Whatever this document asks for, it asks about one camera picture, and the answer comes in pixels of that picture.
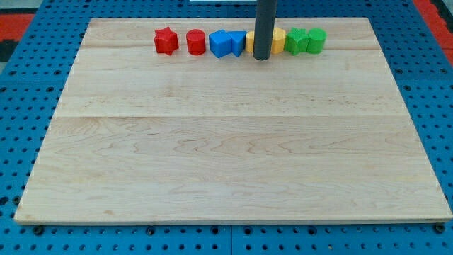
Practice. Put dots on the yellow block right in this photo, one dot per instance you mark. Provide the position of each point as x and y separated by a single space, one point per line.
278 40

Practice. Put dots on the green cylinder block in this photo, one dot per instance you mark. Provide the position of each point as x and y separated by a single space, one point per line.
317 38

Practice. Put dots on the yellow block left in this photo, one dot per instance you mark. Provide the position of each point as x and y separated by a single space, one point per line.
249 41

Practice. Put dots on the yellow block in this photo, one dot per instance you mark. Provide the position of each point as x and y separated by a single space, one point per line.
249 41
278 40

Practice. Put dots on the red cylinder block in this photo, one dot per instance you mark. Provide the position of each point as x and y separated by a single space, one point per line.
196 42

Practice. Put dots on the green star block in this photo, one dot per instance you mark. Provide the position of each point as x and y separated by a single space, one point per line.
296 41

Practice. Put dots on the blue triangle block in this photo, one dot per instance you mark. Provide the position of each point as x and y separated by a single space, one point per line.
237 42

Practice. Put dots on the light wooden board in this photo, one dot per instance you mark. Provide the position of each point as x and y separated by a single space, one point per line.
142 138

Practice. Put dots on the red star block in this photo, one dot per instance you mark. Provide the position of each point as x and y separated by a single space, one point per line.
165 41

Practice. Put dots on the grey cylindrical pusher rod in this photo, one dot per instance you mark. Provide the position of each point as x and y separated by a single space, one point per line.
264 25

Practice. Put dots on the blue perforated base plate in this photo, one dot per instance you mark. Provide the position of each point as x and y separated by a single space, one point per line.
34 77

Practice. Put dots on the blue cube block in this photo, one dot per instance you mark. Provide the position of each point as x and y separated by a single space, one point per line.
220 43

